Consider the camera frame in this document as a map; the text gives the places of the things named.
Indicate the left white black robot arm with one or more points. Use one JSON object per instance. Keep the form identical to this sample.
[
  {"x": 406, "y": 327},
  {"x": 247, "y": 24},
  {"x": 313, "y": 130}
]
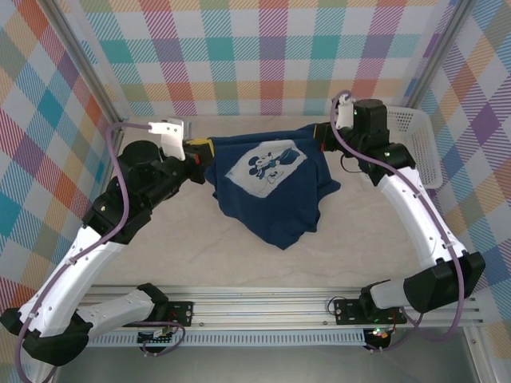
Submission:
[{"x": 80, "y": 259}]

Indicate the aluminium corner post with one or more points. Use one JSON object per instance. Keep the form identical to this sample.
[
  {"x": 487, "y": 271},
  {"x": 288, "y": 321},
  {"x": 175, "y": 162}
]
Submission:
[
  {"x": 437, "y": 52},
  {"x": 88, "y": 64}
]

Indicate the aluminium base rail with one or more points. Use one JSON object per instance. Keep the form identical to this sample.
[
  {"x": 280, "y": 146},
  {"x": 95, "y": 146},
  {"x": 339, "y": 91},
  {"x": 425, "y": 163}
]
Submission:
[{"x": 259, "y": 307}]

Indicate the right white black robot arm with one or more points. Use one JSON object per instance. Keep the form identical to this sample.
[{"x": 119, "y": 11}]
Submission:
[{"x": 415, "y": 215}]

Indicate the small electronics board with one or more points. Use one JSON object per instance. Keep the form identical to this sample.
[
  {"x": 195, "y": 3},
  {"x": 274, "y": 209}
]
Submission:
[
  {"x": 155, "y": 337},
  {"x": 379, "y": 335}
]

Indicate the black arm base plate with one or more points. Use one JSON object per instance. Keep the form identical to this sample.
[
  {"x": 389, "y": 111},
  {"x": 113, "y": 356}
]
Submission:
[
  {"x": 181, "y": 313},
  {"x": 347, "y": 311}
]

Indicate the white perforated plastic basket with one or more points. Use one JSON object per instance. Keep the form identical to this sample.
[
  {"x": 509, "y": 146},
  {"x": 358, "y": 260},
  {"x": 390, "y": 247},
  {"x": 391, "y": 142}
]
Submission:
[{"x": 423, "y": 135}]

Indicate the navy blue printed t-shirt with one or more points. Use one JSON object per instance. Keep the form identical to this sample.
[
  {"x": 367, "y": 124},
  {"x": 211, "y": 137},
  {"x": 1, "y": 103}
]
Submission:
[{"x": 279, "y": 207}]

